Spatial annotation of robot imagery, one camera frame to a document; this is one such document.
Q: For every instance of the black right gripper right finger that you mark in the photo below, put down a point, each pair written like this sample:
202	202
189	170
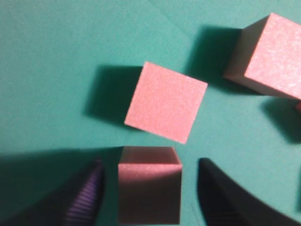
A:
224	202

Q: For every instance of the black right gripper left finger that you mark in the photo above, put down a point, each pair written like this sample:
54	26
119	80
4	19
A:
75	203

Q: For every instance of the pink foam cube left-column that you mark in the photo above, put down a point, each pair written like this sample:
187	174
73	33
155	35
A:
149	186
267	58
165	102

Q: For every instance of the green cloth backdrop and cover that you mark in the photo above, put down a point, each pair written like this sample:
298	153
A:
68	69

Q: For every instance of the pink foam cube far left-column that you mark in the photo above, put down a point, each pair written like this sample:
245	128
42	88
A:
267	58

